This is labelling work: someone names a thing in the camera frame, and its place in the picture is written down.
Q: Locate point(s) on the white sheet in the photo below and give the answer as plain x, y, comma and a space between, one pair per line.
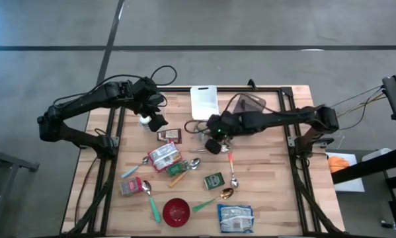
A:
349, 185

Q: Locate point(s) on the red bowl black outside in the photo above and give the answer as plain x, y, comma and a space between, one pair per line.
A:
176, 213

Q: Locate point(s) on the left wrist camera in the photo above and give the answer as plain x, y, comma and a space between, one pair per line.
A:
158, 123

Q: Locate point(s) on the brown snack packet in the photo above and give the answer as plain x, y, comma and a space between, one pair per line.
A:
169, 135

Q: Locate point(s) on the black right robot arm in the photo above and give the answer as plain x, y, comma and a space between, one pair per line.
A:
283, 117

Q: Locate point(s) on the green label spice jar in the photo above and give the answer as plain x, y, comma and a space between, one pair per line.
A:
176, 169

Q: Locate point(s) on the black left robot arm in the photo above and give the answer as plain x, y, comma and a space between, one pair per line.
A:
85, 99

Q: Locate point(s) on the white plastic bin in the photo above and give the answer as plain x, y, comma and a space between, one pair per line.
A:
204, 105

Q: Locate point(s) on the green orange snack packet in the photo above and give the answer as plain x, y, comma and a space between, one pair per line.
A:
203, 139

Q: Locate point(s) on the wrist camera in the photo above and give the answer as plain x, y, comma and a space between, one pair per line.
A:
158, 123
213, 147

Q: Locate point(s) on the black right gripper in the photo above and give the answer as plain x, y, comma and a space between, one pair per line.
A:
222, 134

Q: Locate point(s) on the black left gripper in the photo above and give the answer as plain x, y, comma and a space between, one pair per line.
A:
153, 105

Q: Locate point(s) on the blue white snack packet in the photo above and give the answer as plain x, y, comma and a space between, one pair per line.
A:
235, 218

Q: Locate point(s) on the red grey small box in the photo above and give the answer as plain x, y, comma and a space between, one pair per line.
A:
131, 186

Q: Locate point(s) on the black table frame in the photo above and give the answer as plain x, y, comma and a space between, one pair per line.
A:
181, 89

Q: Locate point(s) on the plain steel spoon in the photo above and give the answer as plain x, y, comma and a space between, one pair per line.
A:
225, 147

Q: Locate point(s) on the white plastic tub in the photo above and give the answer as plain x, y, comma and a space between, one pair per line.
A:
376, 153

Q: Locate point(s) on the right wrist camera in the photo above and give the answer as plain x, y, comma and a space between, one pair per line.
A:
213, 147

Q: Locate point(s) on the clear plastic container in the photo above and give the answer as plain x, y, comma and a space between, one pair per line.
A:
142, 128

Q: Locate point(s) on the grey side table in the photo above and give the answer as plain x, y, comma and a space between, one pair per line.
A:
6, 158

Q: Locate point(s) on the small black device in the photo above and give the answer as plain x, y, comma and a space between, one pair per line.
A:
387, 225

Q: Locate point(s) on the grey translucent plastic bin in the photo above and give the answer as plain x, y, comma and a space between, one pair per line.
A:
247, 104

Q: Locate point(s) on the dark green tea tin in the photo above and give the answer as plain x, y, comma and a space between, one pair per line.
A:
214, 181

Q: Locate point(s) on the red white snack packet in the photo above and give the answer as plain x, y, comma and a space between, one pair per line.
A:
164, 157

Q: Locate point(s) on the orange object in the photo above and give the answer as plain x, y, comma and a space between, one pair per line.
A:
338, 164

